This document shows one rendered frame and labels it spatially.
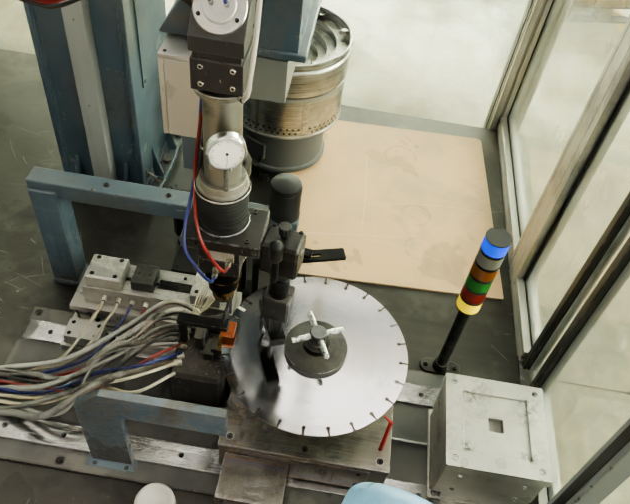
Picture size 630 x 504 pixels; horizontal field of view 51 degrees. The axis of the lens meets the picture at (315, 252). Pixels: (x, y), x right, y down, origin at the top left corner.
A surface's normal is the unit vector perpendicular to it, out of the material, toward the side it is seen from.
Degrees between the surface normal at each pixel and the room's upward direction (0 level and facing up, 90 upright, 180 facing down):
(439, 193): 0
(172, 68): 90
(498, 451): 0
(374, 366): 0
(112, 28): 90
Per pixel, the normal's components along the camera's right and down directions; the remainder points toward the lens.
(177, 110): -0.13, 0.73
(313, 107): 0.46, 0.69
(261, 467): 0.10, -0.66
